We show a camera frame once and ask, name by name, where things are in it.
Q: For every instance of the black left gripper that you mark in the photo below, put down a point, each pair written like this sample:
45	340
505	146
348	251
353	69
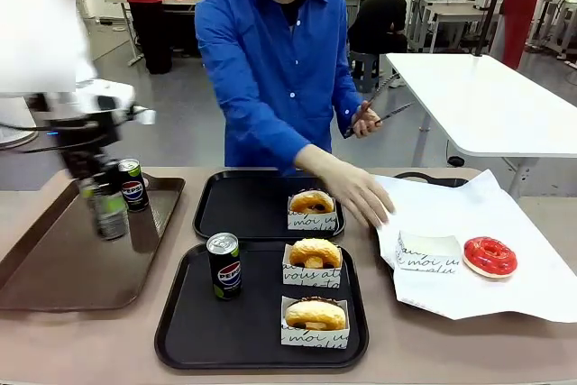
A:
85	137

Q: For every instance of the black Pepsi can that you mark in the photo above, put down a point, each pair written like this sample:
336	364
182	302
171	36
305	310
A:
224	272
112	225
136	191

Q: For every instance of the glazed donut with dark spots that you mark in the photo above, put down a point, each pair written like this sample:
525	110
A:
303	201

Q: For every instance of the white paper donut box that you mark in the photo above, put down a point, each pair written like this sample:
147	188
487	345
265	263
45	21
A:
311	274
315	337
311	222
428	261

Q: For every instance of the yellow iced donut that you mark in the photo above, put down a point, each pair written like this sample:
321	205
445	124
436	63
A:
306	250

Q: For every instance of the chocolate iced donut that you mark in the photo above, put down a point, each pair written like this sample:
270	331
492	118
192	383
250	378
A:
315	313

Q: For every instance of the black tongs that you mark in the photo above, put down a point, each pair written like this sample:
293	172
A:
382	89

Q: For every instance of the person's left forearm blue sleeve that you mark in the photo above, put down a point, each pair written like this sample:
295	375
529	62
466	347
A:
345	101

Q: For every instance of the person's right forearm blue sleeve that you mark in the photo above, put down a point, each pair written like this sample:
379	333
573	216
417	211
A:
270	137

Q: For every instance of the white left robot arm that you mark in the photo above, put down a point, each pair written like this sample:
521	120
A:
40	38

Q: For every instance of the person's right hand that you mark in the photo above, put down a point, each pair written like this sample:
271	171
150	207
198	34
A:
360	195

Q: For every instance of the person's left hand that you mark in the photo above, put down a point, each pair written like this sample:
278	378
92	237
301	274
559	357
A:
366	121

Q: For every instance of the brown plastic tray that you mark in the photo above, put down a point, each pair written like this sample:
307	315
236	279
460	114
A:
67	281

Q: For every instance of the small black plastic tray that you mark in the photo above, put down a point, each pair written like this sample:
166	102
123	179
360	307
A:
243	209

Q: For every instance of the large black plastic tray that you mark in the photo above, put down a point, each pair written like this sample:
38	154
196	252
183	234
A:
261	326

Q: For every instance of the person in blue shirt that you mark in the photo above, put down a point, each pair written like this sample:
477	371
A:
270	42

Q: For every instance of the grey stool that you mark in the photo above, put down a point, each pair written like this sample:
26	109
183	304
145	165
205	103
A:
364	69

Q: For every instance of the seated man in black shirt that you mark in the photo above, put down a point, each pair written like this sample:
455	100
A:
378	15

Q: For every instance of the red iced donut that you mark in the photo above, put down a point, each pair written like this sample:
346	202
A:
478	263

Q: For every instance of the grey background workbench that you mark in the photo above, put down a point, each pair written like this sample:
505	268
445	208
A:
451	11

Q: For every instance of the white table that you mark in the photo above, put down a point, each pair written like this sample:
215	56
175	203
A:
487	101

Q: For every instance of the black pole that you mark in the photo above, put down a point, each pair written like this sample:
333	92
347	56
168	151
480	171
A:
491	6

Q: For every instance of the white paper sheet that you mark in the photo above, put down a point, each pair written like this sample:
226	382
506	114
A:
518	286

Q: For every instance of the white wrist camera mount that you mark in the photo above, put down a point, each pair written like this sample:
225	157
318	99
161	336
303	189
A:
112	89

